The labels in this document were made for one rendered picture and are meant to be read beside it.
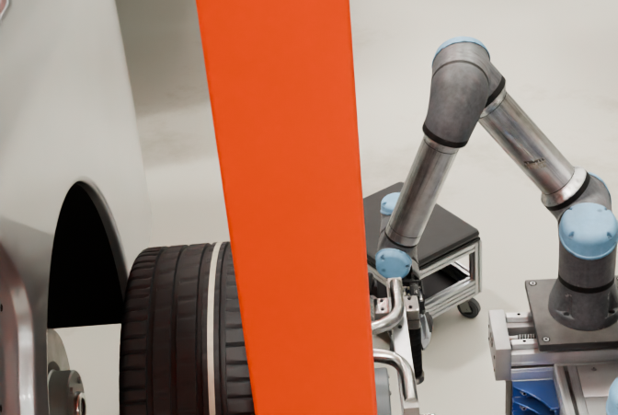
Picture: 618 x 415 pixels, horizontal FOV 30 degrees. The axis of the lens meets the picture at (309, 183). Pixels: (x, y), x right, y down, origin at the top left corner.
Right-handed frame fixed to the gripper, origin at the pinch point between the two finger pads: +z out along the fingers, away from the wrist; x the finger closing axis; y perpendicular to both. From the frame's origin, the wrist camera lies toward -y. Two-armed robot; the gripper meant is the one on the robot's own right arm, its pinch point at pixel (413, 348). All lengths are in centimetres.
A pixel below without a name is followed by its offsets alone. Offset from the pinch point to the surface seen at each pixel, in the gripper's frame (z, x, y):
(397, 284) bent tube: 1.9, -2.6, 18.2
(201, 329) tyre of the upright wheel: 29, -38, 32
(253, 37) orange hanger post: 72, -20, 106
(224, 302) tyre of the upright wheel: 23, -34, 34
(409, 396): 33.7, -3.1, 18.3
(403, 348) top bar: 17.2, -2.9, 15.0
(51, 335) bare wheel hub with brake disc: 4, -72, 13
